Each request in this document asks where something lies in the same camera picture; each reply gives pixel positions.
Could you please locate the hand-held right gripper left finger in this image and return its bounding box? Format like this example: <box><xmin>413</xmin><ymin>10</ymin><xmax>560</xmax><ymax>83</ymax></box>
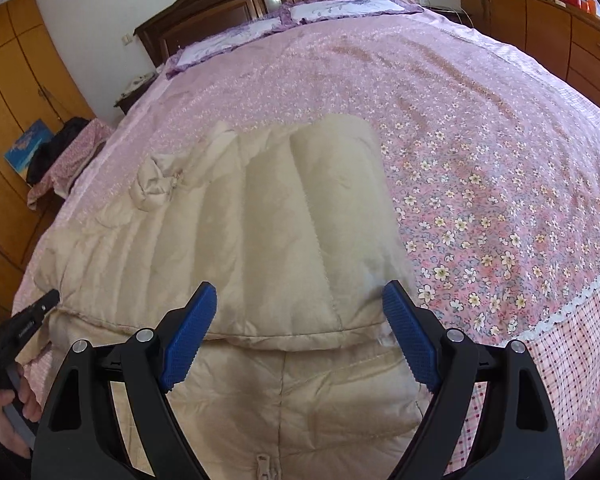
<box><xmin>31</xmin><ymin>281</ymin><xmax>218</xmax><ymax>480</ymax></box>

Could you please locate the dark clothes pile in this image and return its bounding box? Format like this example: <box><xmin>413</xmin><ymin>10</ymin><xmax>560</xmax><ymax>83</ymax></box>
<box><xmin>27</xmin><ymin>116</ymin><xmax>91</xmax><ymax>186</ymax></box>

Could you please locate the dark wooden nightstand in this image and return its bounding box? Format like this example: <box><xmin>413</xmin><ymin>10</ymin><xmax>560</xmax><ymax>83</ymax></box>
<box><xmin>112</xmin><ymin>72</ymin><xmax>158</xmax><ymax>113</ymax></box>

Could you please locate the white purple frilled pillow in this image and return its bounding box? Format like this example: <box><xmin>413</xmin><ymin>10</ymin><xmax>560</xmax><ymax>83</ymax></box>
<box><xmin>280</xmin><ymin>0</ymin><xmax>426</xmax><ymax>25</ymax></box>
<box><xmin>166</xmin><ymin>15</ymin><xmax>286</xmax><ymax>80</ymax></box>

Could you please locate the person's left hand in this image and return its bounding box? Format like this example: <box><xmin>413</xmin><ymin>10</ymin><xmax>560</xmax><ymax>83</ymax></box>
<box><xmin>0</xmin><ymin>378</ymin><xmax>42</xmax><ymax>457</ymax></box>

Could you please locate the beige down jacket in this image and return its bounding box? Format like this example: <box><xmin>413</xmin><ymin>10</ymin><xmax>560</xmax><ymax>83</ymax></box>
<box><xmin>17</xmin><ymin>112</ymin><xmax>433</xmax><ymax>480</ymax></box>

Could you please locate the wooden wardrobe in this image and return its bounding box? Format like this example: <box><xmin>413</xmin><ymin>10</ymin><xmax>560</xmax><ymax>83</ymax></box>
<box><xmin>0</xmin><ymin>0</ymin><xmax>98</xmax><ymax>331</ymax></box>

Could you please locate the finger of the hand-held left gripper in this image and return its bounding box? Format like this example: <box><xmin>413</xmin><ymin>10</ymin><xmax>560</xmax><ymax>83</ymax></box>
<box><xmin>0</xmin><ymin>287</ymin><xmax>61</xmax><ymax>361</ymax></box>

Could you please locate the dark wooden headboard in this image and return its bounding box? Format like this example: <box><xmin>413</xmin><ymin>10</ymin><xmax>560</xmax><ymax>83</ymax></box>
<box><xmin>132</xmin><ymin>0</ymin><xmax>413</xmax><ymax>68</ymax></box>

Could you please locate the wooden dresser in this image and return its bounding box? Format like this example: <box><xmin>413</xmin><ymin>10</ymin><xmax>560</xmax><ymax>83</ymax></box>
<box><xmin>457</xmin><ymin>0</ymin><xmax>600</xmax><ymax>121</ymax></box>

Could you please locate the blue painting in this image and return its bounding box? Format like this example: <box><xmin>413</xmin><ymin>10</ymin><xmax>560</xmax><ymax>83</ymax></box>
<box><xmin>4</xmin><ymin>119</ymin><xmax>56</xmax><ymax>181</ymax></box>

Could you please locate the pink floral cloth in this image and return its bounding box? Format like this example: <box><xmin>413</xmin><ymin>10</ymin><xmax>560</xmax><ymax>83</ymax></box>
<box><xmin>27</xmin><ymin>119</ymin><xmax>113</xmax><ymax>211</ymax></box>

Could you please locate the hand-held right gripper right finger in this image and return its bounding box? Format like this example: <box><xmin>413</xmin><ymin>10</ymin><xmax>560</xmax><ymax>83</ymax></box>
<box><xmin>381</xmin><ymin>280</ymin><xmax>566</xmax><ymax>480</ymax></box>

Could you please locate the pink floral bedspread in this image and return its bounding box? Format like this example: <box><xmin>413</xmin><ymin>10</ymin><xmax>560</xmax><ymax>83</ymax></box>
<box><xmin>10</xmin><ymin>0</ymin><xmax>600</xmax><ymax>480</ymax></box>

